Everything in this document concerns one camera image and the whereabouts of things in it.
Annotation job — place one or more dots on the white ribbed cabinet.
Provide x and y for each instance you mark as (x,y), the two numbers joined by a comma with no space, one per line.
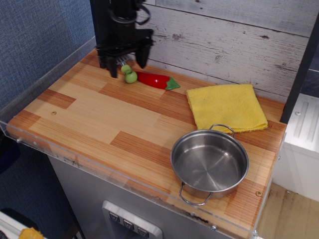
(297,167)

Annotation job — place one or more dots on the green handled toy spatula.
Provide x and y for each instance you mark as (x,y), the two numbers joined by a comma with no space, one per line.
(130,76)

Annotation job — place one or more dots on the stainless steel pot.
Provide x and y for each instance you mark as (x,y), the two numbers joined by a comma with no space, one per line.
(209,164)

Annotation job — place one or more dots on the grey toy fridge cabinet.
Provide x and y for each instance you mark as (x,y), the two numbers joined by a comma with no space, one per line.
(86,193)

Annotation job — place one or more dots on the yellow object with black hose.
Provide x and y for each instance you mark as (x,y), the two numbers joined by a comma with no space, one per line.
(29,233)

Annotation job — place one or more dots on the silver dispenser button panel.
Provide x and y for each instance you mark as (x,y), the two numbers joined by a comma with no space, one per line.
(126,224)

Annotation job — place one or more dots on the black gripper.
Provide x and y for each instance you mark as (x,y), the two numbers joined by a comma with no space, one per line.
(126,38)

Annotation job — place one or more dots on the right black vertical post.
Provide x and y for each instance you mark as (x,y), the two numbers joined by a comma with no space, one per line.
(301,73)

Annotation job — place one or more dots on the clear acrylic table guard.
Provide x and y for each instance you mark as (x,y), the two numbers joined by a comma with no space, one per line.
(124,134)

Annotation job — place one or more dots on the left black vertical post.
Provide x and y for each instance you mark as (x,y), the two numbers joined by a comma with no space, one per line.
(101,21)

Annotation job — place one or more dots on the black vertical post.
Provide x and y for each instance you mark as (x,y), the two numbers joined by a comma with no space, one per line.
(301,73)
(101,21)

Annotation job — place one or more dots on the yellow folded cloth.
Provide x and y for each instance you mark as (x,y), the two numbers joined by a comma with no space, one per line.
(235,106)

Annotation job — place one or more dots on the red toy chili pepper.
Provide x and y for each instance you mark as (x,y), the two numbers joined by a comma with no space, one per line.
(157,81)

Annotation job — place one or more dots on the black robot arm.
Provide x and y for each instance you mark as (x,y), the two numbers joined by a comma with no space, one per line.
(127,9)

